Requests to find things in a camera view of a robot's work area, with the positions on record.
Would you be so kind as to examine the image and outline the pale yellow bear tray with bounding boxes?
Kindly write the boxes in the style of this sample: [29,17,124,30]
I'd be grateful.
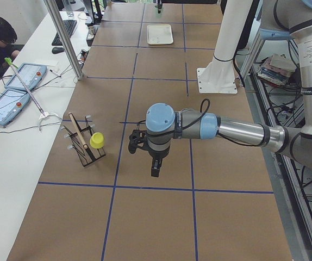
[147,24,173,45]

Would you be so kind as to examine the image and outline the black keyboard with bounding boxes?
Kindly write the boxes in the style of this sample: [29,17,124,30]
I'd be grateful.
[51,19,78,46]

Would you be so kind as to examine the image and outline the yellow cup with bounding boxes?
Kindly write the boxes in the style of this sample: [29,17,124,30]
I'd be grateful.
[90,132,105,149]

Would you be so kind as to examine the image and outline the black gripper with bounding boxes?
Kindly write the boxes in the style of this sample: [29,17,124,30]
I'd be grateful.
[128,129,170,177]

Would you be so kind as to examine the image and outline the metal can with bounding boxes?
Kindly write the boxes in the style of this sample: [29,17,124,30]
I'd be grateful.
[88,26,95,35]

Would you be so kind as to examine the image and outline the teach pendant tablet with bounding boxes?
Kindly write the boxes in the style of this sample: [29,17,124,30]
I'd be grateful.
[5,63,47,91]
[0,89,30,126]

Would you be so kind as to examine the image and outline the stack of books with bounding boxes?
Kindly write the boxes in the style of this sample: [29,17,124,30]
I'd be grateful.
[257,54,301,86]

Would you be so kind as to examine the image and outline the upper teach pendant tablet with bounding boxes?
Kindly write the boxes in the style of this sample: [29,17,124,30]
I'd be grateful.
[5,63,47,91]

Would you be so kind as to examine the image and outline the aluminium side frame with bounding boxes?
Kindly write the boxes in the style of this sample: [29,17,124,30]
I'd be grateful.
[238,36,312,260]

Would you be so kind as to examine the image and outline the aluminium frame post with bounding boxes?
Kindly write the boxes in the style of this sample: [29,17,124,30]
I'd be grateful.
[44,0,84,80]

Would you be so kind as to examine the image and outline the black computer mouse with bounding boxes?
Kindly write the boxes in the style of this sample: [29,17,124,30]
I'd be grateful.
[52,46,65,54]

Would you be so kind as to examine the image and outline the metal reacher grabber stick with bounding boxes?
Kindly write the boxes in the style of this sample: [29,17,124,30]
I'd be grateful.
[4,57,62,131]

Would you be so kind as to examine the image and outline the lower teach pendant tablet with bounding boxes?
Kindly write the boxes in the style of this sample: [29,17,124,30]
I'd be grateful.
[0,89,30,126]

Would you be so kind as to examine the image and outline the black wire cup rack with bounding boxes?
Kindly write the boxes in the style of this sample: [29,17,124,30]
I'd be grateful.
[61,113,106,167]

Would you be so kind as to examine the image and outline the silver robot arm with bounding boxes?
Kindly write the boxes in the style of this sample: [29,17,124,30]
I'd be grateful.
[128,1,312,177]
[156,0,163,11]

